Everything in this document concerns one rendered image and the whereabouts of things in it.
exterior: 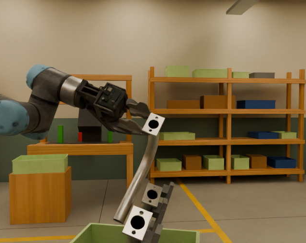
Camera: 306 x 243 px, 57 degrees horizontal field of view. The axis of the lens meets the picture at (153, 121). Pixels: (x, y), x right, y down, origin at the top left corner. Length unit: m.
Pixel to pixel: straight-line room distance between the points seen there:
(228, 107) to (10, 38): 4.37
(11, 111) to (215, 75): 5.00
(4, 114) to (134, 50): 5.28
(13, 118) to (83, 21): 5.45
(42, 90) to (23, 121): 0.14
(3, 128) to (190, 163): 4.93
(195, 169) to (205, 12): 3.21
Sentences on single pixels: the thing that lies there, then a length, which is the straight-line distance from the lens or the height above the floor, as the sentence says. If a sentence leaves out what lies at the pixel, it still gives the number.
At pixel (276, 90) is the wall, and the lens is 6.60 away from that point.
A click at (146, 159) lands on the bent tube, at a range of 0.80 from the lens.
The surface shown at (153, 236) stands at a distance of 0.58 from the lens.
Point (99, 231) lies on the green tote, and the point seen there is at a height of 0.93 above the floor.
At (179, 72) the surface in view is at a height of 2.10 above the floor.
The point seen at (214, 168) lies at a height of 0.30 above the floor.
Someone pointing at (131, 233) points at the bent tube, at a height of 1.17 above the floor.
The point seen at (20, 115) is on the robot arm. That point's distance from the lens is 0.65.
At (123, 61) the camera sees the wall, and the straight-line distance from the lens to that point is 5.81.
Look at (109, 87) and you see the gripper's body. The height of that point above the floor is 1.44.
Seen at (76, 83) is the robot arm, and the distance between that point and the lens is 0.74.
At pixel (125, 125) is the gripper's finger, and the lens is 0.71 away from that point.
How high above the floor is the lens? 1.39
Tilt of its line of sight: 2 degrees down
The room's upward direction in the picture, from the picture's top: straight up
